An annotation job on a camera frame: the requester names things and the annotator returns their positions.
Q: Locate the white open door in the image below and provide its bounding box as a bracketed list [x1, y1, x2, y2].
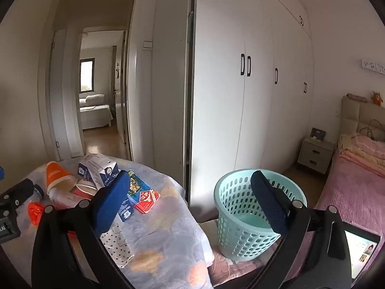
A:
[112, 30, 128, 145]

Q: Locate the folded cream blanket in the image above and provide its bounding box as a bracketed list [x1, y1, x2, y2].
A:
[338, 133, 363, 151]

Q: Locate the dark framed window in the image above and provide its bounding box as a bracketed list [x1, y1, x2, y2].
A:
[79, 58, 96, 94]

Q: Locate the red printed snack packet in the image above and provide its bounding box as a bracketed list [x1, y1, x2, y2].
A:
[132, 187, 162, 215]

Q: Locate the grey nightstand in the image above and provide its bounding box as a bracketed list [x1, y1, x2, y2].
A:
[296, 135, 336, 175]

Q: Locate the black cable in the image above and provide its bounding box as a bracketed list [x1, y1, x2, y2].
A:
[359, 119, 385, 141]

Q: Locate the white wall sticker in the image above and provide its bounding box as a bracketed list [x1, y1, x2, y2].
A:
[360, 58, 385, 74]

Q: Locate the teal plastic mesh basket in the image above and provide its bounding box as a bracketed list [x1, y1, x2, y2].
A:
[214, 169, 308, 262]

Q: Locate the white polka dot cloth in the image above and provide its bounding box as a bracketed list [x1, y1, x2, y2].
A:
[99, 223, 135, 269]

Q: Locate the orange white tube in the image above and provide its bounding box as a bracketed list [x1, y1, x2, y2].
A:
[45, 161, 79, 201]

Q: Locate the white bed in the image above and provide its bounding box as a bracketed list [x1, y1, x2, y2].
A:
[79, 94, 114, 131]

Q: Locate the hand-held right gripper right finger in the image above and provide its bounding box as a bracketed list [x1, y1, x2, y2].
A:
[247, 170, 354, 289]

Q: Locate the green printed snack packet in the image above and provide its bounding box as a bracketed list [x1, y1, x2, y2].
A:
[127, 170, 145, 194]

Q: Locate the red plastic wrapper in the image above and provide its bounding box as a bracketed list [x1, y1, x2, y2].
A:
[28, 202, 45, 226]

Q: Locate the white door frame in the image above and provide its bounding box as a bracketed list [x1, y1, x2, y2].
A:
[37, 0, 142, 161]

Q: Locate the folded pink blanket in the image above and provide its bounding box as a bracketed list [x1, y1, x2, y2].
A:
[338, 132, 385, 176]

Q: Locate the dark grey bottle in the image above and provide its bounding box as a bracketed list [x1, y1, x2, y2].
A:
[32, 184, 46, 201]

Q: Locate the red paper cup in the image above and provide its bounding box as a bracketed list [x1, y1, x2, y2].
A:
[71, 179, 99, 202]

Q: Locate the orange plush toy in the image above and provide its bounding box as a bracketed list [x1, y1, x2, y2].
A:
[371, 90, 385, 106]

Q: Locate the crumpled clear plastic bag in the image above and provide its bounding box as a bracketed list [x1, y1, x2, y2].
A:
[52, 191, 92, 210]

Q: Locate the white blue milk carton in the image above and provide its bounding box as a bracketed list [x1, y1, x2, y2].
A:
[77, 153, 134, 223]

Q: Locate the white wardrobe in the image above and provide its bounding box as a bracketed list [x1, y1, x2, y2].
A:
[192, 0, 316, 214]

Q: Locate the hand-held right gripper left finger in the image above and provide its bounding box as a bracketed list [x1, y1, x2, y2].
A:
[32, 170, 142, 289]

